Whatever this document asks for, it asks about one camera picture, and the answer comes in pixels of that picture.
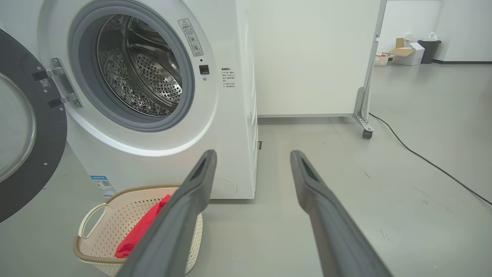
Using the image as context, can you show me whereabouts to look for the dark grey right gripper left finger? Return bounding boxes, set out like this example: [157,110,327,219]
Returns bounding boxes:
[115,149,218,277]

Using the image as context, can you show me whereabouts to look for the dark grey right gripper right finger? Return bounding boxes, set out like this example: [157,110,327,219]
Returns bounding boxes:
[290,150,392,277]

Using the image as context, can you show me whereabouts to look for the red clothing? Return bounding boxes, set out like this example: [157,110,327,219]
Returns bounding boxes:
[115,194,171,258]

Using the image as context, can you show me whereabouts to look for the black round glass washer door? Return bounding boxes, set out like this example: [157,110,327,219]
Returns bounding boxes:
[0,29,68,224]

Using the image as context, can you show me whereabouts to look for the grey oval filter access cover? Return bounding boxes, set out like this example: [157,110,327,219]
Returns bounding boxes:
[209,176,238,199]

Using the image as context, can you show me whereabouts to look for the cream perforated laundry basket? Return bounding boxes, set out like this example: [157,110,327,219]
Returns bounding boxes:
[73,184,203,277]

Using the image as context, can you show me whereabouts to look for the white front-load washing machine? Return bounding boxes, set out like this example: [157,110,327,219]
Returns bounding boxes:
[0,0,263,200]

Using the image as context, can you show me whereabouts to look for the stainless steel washing machine drum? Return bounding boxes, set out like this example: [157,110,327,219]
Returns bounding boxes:
[96,15,183,117]

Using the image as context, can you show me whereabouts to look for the metal washer door hinge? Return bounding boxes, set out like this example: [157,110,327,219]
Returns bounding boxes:
[32,58,82,109]

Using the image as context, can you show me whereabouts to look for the open cardboard box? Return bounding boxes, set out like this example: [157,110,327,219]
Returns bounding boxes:
[388,38,425,66]

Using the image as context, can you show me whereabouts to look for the blue energy label sticker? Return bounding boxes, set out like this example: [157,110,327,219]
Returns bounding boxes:
[90,175,116,198]

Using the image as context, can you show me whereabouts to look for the black text sticker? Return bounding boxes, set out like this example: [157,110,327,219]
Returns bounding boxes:
[221,68,236,89]

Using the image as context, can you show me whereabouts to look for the white partition panel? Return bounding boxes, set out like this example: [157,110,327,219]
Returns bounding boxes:
[250,0,381,118]

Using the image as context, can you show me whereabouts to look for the grey warning sticker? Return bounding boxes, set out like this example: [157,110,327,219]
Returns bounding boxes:
[178,18,204,57]

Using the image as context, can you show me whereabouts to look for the black trash bin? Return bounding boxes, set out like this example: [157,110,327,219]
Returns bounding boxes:
[418,40,442,64]

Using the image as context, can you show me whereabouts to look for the black floor cable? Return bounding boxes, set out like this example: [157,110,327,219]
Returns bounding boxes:
[369,113,492,205]

